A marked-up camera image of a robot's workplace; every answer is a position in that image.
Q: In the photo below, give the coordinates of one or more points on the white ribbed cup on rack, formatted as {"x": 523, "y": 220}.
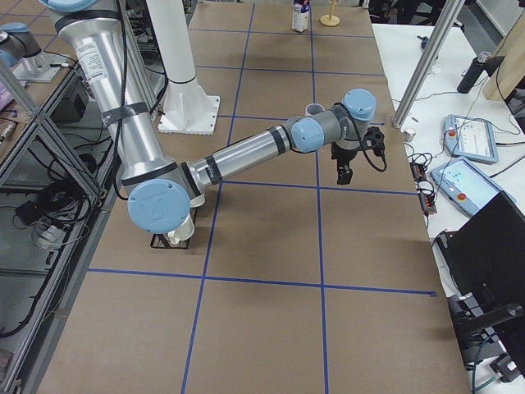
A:
{"x": 197, "y": 201}

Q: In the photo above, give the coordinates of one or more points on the black bottle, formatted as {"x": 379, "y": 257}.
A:
{"x": 470, "y": 77}

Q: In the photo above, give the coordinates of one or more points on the black laptop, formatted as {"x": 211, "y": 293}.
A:
{"x": 486, "y": 260}

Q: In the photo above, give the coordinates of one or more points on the aluminium frame post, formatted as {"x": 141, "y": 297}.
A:
{"x": 437, "y": 38}

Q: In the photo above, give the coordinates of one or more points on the wooden mug tree stand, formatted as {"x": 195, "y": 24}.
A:
{"x": 330, "y": 19}

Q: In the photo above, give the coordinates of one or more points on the white mug with handle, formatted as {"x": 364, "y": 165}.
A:
{"x": 183, "y": 232}

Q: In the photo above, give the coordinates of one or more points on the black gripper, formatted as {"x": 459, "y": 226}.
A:
{"x": 343, "y": 156}

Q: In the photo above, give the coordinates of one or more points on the white ribbed cup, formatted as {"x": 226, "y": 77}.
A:
{"x": 313, "y": 109}
{"x": 197, "y": 201}

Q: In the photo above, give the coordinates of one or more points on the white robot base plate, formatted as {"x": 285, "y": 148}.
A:
{"x": 186, "y": 108}

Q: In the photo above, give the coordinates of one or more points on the black box under table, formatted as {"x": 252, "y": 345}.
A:
{"x": 72, "y": 104}

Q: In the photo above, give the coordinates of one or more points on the blue milk carton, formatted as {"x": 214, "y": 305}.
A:
{"x": 300, "y": 15}

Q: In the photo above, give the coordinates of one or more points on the black wire cup rack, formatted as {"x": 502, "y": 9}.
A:
{"x": 160, "y": 241}

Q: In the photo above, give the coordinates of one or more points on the black power strip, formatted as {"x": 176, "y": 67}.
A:
{"x": 425, "y": 189}

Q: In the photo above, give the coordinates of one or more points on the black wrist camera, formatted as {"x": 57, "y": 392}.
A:
{"x": 374, "y": 139}

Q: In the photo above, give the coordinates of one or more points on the teach pendant far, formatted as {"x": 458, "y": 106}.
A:
{"x": 472, "y": 138}

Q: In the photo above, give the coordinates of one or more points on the teach pendant near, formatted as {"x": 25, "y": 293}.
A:
{"x": 465, "y": 185}

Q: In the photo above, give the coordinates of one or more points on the teach pendant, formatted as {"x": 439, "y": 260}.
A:
{"x": 465, "y": 185}
{"x": 472, "y": 138}

